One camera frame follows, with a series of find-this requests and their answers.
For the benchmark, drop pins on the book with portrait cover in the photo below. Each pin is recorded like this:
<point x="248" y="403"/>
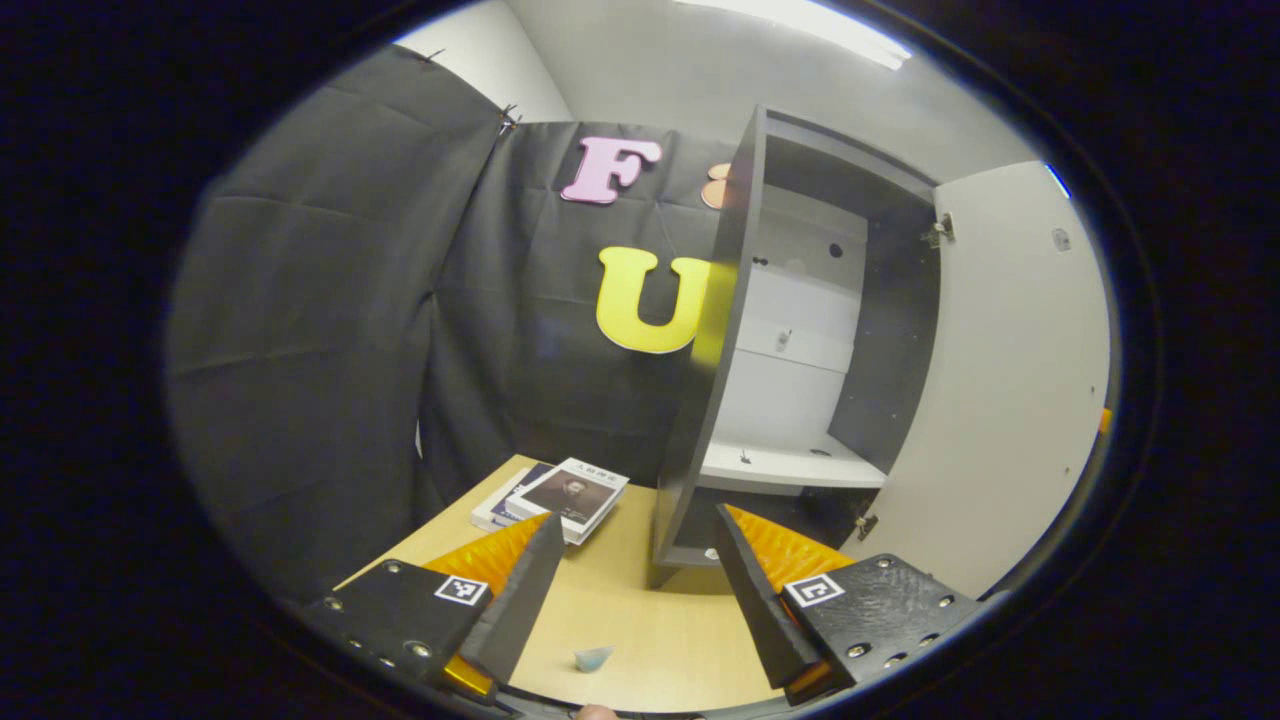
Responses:
<point x="575" y="495"/>

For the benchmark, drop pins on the ceiling light panel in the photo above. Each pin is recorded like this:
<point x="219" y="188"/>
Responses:
<point x="800" y="20"/>

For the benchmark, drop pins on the metal door hinge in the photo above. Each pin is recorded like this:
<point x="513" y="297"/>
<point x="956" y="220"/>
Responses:
<point x="938" y="231"/>
<point x="866" y="525"/>

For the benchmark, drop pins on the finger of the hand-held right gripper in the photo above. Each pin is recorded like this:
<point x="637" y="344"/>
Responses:
<point x="1105" y="421"/>

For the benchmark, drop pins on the blue and white book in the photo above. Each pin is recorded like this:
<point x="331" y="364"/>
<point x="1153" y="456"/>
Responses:
<point x="495" y="510"/>

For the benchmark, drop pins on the black backdrop cloth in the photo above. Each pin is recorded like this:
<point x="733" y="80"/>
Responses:
<point x="300" y="350"/>

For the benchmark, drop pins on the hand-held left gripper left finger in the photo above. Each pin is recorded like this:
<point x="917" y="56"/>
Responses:
<point x="525" y="610"/>

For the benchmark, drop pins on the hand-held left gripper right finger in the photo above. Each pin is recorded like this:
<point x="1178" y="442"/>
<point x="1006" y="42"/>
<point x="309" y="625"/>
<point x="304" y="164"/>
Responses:
<point x="755" y="610"/>

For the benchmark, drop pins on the dark grey cabinet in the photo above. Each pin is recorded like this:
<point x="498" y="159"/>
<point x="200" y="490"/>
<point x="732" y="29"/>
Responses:
<point x="700" y="450"/>

